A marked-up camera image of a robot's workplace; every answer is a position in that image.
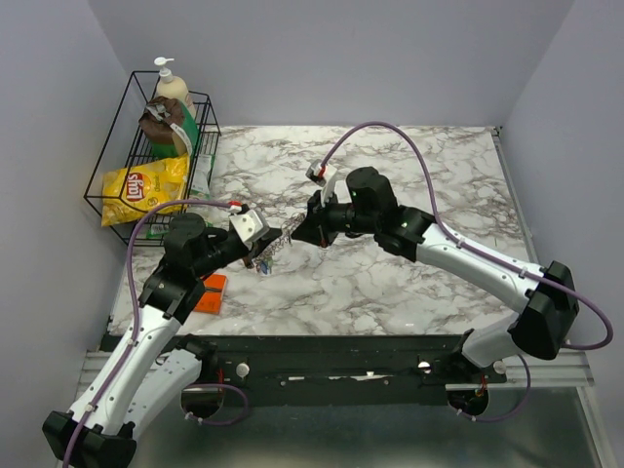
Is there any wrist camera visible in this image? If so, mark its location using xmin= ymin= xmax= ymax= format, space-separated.
xmin=306 ymin=160 xmax=337 ymax=207
xmin=228 ymin=201 xmax=270 ymax=250

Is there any yellow Lays chips bag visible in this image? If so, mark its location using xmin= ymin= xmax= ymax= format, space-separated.
xmin=101 ymin=153 xmax=190 ymax=227

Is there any pump lotion bottle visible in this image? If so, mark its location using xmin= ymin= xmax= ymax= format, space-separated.
xmin=154 ymin=57 xmax=197 ymax=118

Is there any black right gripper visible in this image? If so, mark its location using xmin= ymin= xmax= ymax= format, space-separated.
xmin=292 ymin=187 xmax=378 ymax=247

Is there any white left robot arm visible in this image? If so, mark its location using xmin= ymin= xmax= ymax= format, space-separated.
xmin=43 ymin=209 xmax=282 ymax=467

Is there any brown and green bag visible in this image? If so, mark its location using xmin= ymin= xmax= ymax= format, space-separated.
xmin=138 ymin=97 xmax=199 ymax=159

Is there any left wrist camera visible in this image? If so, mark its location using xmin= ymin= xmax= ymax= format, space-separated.
xmin=228 ymin=201 xmax=270 ymax=250

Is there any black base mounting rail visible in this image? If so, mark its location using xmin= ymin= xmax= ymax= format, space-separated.
xmin=165 ymin=334 xmax=506 ymax=408

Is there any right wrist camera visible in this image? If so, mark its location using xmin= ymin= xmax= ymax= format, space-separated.
xmin=306 ymin=160 xmax=337 ymax=207

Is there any green white packet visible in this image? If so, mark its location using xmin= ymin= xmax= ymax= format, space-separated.
xmin=146 ymin=154 xmax=215 ymax=240

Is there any black wire basket rack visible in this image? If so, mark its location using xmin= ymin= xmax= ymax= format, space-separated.
xmin=84 ymin=70 xmax=221 ymax=217

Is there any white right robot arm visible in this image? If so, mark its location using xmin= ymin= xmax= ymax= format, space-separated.
xmin=292 ymin=167 xmax=579 ymax=382

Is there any orange razor package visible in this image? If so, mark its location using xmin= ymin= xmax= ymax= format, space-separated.
xmin=193 ymin=274 xmax=227 ymax=315

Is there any metal numbered key ring disc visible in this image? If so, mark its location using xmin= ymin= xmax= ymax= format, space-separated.
xmin=254 ymin=214 xmax=305 ymax=263

